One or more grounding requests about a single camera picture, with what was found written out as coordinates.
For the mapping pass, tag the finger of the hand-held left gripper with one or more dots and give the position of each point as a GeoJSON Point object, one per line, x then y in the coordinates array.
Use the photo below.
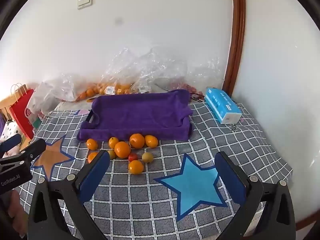
{"type": "Point", "coordinates": [10, 142]}
{"type": "Point", "coordinates": [35, 148]}

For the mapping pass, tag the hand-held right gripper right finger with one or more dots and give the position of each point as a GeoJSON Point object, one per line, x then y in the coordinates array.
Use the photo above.
{"type": "Point", "coordinates": [230, 177]}

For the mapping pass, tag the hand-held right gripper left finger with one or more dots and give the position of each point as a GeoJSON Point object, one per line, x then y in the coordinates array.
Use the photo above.
{"type": "Point", "coordinates": [93, 177]}

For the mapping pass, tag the yellow-green round fruit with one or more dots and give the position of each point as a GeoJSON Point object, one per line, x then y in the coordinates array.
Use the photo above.
{"type": "Point", "coordinates": [147, 157]}
{"type": "Point", "coordinates": [112, 154]}

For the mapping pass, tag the small orange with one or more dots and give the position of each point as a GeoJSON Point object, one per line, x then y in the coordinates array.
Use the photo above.
{"type": "Point", "coordinates": [92, 144]}

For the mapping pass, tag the large orange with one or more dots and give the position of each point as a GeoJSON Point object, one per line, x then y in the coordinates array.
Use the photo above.
{"type": "Point", "coordinates": [122, 149]}

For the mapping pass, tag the orange with green stem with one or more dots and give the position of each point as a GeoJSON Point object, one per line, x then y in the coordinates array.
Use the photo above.
{"type": "Point", "coordinates": [113, 142]}

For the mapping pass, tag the medium orange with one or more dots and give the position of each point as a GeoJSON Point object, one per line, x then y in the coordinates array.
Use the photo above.
{"type": "Point", "coordinates": [151, 141]}
{"type": "Point", "coordinates": [136, 167]}
{"type": "Point", "coordinates": [91, 157]}

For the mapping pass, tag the large round mandarin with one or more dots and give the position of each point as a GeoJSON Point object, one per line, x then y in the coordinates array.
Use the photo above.
{"type": "Point", "coordinates": [137, 140]}

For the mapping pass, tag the pile of small red fruits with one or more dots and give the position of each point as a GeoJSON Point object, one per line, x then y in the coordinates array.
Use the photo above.
{"type": "Point", "coordinates": [191, 88]}

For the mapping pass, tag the person's left hand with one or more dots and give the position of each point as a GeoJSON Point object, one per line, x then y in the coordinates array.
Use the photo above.
{"type": "Point", "coordinates": [16, 212]}

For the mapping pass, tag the white spotted cloth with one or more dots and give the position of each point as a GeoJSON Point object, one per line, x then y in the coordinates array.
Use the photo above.
{"type": "Point", "coordinates": [8, 130]}

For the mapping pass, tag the red paper bag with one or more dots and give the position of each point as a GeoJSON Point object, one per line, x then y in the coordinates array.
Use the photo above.
{"type": "Point", "coordinates": [21, 115]}

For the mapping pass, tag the brown paper bag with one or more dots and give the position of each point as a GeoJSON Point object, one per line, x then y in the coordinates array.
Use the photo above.
{"type": "Point", "coordinates": [5, 103]}

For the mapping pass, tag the white plastic bag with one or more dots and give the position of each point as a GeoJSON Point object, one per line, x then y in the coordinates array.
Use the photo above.
{"type": "Point", "coordinates": [37, 97]}

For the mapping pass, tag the grey checked star blanket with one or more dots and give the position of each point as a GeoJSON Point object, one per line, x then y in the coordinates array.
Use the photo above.
{"type": "Point", "coordinates": [140, 200]}

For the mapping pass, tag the blue tissue pack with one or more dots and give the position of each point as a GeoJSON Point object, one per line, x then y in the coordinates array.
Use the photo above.
{"type": "Point", "coordinates": [220, 102]}

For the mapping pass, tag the pile of bagged oranges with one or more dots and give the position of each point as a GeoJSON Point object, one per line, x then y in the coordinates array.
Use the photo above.
{"type": "Point", "coordinates": [89, 93]}
{"type": "Point", "coordinates": [122, 88]}

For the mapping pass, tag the purple towel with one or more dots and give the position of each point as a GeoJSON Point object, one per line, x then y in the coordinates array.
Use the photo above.
{"type": "Point", "coordinates": [140, 112]}

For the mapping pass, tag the crinkled clear plastic bag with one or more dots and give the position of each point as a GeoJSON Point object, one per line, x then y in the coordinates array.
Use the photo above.
{"type": "Point", "coordinates": [207, 70]}

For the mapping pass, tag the brown wooden door frame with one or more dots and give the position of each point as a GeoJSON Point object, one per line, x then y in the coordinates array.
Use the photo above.
{"type": "Point", "coordinates": [236, 30]}

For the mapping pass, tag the white light switch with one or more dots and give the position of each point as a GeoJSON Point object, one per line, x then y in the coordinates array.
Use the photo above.
{"type": "Point", "coordinates": [84, 1]}

